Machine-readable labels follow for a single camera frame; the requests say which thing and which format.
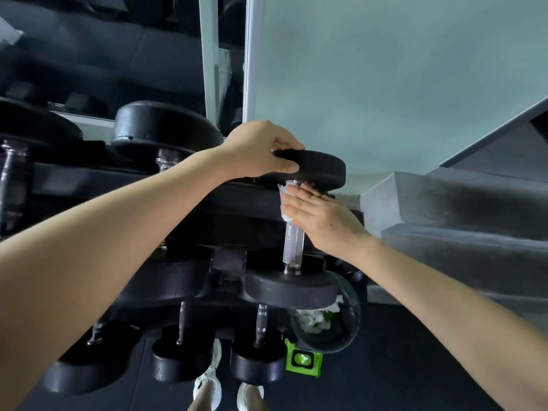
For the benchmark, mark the person's right hand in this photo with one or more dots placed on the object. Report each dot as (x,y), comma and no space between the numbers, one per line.
(329,226)

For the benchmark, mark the person's left white sneaker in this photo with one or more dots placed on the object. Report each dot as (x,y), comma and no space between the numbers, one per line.
(210,380)

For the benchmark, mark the person's white sneaker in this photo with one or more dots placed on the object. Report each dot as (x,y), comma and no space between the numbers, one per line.
(210,380)
(248,395)

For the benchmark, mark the person's right leg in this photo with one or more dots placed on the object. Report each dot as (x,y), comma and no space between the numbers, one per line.
(257,402)

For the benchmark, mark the person's right white sneaker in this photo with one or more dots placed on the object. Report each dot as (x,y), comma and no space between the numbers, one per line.
(248,395)

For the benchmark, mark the medium black dumbbell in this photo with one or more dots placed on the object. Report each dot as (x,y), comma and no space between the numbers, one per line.
(85,372)

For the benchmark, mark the person's left forearm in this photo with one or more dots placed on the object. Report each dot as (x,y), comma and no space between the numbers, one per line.
(85,261)

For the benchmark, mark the black dumbbell rack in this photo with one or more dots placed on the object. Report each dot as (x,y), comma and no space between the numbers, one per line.
(239,209)

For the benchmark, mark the green wet wipes pack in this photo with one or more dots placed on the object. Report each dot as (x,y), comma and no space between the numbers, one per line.
(302,359)

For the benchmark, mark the white wet wipe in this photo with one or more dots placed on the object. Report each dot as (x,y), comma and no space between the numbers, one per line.
(284,216)

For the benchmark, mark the person's left hand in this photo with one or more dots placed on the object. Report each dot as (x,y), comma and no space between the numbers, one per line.
(257,149)

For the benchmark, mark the person's right forearm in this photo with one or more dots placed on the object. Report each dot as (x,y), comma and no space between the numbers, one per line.
(449,312)

